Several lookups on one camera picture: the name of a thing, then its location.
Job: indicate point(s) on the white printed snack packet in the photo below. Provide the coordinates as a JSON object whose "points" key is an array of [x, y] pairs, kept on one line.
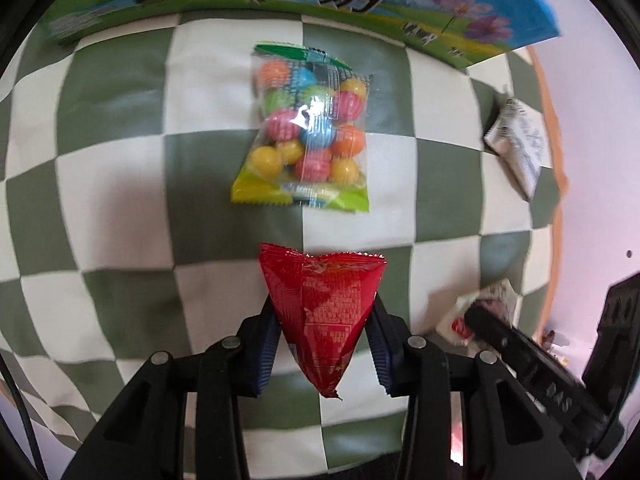
{"points": [[518, 138]]}

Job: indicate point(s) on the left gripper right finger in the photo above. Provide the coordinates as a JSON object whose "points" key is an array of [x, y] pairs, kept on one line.
{"points": [[467, 418]]}

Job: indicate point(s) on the red triangular snack packet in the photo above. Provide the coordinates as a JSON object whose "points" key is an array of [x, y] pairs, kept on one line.
{"points": [[322, 303]]}

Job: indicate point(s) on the colorful candy ball bag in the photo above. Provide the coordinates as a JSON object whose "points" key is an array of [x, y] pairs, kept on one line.
{"points": [[310, 147]]}

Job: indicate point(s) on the green white checkered cushion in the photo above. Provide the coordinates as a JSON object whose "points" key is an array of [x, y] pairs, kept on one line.
{"points": [[118, 235]]}

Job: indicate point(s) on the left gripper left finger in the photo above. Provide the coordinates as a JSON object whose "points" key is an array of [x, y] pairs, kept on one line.
{"points": [[140, 436]]}

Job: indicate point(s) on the pink white small packet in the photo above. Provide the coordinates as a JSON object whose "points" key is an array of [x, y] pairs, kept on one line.
{"points": [[470, 312]]}

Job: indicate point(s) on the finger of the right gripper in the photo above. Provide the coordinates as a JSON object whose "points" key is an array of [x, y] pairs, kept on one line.
{"points": [[560, 393]]}

